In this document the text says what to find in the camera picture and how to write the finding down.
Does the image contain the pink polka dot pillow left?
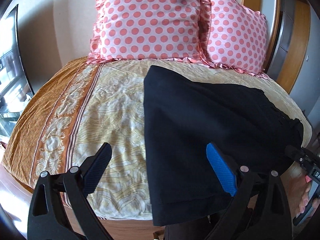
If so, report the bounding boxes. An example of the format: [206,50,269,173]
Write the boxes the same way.
[87,0,204,63]

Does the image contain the right hand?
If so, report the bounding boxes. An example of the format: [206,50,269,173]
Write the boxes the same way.
[283,163,313,219]

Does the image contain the dark navy pants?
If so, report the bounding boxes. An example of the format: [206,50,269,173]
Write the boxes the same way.
[144,66,304,226]

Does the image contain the cream patterned bedspread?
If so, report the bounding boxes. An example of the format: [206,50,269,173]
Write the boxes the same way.
[2,57,312,220]

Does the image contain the black flat television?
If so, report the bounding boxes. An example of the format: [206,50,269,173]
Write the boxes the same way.
[1,6,34,103]

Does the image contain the wooden headboard frame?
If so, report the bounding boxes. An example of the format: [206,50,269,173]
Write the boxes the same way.
[241,0,311,93]

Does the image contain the pink polka dot pillow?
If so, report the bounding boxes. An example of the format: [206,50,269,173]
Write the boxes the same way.
[199,0,267,76]
[87,0,204,63]

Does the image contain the pink polka dot pillow right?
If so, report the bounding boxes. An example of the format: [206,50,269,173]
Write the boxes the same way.
[199,0,267,76]

